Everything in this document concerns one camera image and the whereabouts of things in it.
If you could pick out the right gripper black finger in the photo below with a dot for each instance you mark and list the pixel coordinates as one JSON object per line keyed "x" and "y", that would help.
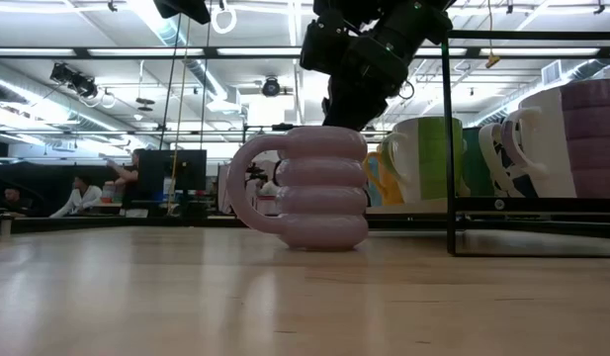
{"x": 351, "y": 111}

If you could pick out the yellow mug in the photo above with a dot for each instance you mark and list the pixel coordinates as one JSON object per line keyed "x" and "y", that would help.
{"x": 386, "y": 190}

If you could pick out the pink ribbed mug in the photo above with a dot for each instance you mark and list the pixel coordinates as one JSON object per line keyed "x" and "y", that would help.
{"x": 322, "y": 198}

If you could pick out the grey-teal mug white inside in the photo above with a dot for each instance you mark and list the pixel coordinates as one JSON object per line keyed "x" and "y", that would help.
{"x": 475, "y": 163}

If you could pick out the white mug dark stripes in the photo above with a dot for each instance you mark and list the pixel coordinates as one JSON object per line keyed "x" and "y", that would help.
{"x": 509, "y": 173}

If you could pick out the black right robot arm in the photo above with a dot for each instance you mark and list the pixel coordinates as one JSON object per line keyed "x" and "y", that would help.
{"x": 423, "y": 20}

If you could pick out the round black ceiling device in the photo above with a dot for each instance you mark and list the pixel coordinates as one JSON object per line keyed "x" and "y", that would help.
{"x": 271, "y": 87}

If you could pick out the black computer monitor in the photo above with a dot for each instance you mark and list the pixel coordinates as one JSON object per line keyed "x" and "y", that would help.
{"x": 186, "y": 170}

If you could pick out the black hanging overhead device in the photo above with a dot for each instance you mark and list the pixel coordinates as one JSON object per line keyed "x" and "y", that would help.
{"x": 183, "y": 9}

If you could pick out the person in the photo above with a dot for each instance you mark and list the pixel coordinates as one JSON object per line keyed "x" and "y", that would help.
{"x": 129, "y": 178}
{"x": 82, "y": 198}
{"x": 13, "y": 203}

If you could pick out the black ceiling light fixture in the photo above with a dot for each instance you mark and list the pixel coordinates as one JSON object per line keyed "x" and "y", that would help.
{"x": 74, "y": 79}

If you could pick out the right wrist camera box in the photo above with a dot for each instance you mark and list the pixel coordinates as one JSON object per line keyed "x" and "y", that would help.
{"x": 322, "y": 44}

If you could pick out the wooden shelf black metal frame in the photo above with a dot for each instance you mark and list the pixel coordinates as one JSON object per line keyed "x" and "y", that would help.
{"x": 449, "y": 99}

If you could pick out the black table frame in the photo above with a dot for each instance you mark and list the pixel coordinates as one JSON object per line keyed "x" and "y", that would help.
{"x": 136, "y": 223}

